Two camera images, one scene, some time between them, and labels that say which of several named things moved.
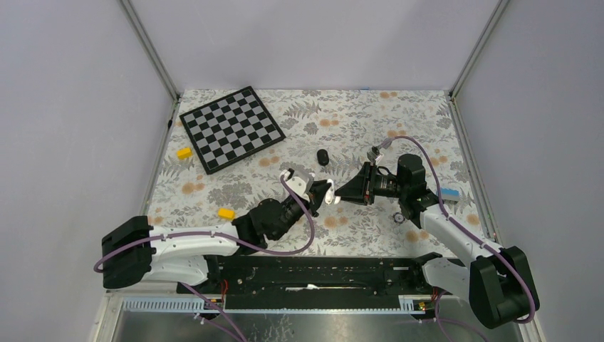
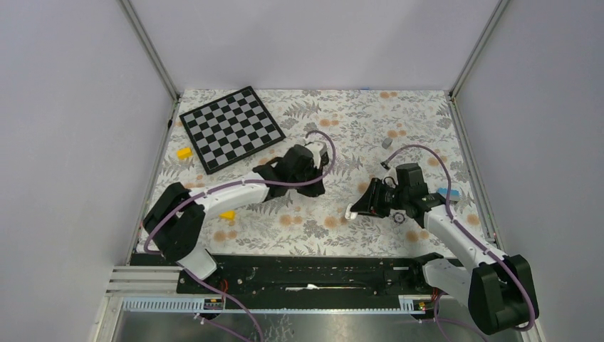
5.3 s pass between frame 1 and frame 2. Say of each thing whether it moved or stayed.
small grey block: stayed
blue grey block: stayed
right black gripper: moved
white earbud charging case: moved
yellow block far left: stayed
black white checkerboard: stayed
